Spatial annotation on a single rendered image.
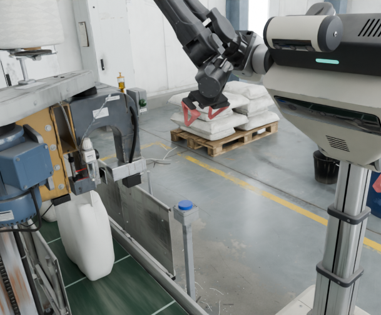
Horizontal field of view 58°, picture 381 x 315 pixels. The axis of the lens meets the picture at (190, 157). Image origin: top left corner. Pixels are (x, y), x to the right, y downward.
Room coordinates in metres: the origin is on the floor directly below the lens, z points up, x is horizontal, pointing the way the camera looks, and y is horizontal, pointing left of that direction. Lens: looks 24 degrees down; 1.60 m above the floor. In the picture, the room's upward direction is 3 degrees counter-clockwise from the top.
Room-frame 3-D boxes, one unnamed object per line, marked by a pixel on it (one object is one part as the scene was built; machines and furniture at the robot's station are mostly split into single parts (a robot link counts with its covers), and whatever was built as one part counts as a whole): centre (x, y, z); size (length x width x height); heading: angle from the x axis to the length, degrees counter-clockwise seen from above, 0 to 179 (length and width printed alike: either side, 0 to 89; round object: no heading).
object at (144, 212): (1.80, 0.42, 0.53); 1.05 x 0.02 x 0.41; 37
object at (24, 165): (0.79, 0.41, 1.25); 0.10 x 0.08 x 0.12; 152
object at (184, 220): (1.23, 0.03, 0.81); 0.08 x 0.08 x 0.06; 37
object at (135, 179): (1.24, 0.23, 0.98); 0.09 x 0.05 x 0.05; 127
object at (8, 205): (0.84, 0.50, 1.21); 0.15 x 0.15 x 0.25
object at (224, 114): (4.11, -0.22, 0.44); 0.66 x 0.42 x 0.14; 31
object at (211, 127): (3.97, -0.38, 0.32); 0.66 x 0.43 x 0.15; 129
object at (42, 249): (1.48, 0.85, 0.53); 1.05 x 0.02 x 0.41; 37
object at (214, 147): (4.32, -0.48, 0.07); 1.20 x 0.82 x 0.14; 129
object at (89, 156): (1.07, 0.34, 1.14); 0.05 x 0.04 x 0.16; 127
